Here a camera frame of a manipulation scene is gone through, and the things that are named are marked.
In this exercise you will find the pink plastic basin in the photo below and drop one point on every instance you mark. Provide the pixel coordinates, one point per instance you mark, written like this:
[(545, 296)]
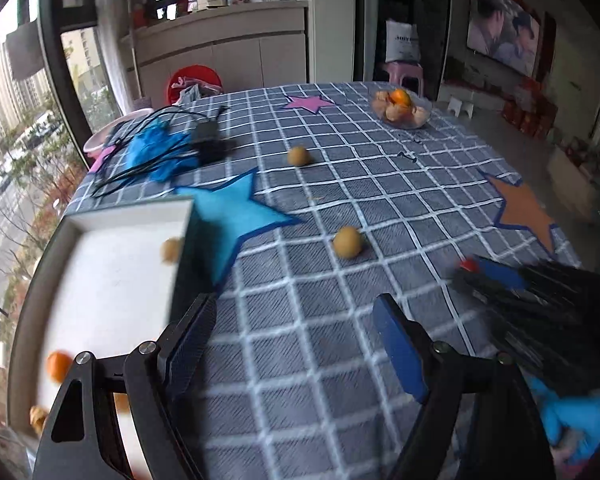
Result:
[(100, 137)]

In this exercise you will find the clear glass fruit bowl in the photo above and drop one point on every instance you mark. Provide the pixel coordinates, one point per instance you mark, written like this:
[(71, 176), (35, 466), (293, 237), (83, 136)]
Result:
[(402, 112)]

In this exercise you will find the white step stool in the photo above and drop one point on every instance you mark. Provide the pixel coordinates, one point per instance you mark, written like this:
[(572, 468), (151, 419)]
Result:
[(461, 105)]

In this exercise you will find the blue star patch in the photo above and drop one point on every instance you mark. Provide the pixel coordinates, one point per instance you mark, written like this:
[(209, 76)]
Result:
[(230, 215)]

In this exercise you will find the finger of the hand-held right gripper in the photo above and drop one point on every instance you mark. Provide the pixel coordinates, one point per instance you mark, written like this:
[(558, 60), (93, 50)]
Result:
[(482, 291), (502, 274)]

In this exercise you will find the wall-mounted television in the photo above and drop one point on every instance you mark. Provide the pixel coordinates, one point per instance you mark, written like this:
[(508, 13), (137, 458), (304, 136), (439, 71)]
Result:
[(502, 35)]

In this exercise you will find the small red fruit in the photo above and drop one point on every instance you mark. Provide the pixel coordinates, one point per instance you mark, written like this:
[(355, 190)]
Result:
[(467, 263)]

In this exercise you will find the person's right hand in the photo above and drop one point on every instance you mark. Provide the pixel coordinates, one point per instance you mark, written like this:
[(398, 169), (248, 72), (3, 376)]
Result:
[(580, 420)]

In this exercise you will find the blue gloves pile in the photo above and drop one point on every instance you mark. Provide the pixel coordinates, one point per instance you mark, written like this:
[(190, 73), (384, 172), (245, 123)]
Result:
[(152, 155)]

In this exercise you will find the white rectangular tray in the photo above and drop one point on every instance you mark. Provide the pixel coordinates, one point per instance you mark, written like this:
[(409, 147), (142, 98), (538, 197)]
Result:
[(105, 285)]

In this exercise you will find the pink plastic stool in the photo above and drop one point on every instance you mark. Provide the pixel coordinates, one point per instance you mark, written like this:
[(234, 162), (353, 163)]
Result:
[(405, 72)]

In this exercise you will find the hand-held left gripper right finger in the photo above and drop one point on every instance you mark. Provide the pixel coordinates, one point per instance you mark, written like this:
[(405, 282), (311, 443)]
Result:
[(397, 350)]

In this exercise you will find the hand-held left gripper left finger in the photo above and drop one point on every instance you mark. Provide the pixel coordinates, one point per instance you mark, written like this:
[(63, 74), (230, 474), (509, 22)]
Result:
[(195, 345)]

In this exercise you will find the white bag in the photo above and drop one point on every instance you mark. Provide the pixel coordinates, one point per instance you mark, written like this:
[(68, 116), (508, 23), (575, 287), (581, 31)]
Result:
[(402, 40)]

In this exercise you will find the tan round fruit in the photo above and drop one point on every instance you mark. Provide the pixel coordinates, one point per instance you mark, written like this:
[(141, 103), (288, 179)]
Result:
[(298, 156), (170, 250), (348, 242)]

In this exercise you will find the black power adapter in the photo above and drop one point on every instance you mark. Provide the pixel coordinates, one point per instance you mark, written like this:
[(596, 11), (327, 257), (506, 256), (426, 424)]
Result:
[(209, 141)]

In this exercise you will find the red chair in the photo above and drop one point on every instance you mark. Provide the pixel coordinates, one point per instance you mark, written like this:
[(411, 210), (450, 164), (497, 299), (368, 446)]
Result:
[(195, 76)]

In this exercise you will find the pink star patch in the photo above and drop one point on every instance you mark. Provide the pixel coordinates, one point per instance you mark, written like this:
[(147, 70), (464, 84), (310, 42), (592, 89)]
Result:
[(307, 103)]

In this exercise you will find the grey checked tablecloth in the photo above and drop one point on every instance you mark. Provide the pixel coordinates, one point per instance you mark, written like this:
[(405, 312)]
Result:
[(330, 185)]

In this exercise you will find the orange star patch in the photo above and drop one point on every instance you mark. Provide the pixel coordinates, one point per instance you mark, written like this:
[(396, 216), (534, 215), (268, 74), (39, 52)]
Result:
[(527, 210)]

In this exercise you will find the white cabinet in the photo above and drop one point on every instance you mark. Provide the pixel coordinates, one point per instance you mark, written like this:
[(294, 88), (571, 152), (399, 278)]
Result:
[(220, 50)]

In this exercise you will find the red gift boxes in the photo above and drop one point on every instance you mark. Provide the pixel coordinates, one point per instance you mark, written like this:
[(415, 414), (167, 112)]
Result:
[(527, 115)]

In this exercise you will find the husked golden physalis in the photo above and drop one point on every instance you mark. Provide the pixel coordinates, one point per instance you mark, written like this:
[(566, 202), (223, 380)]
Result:
[(37, 417)]

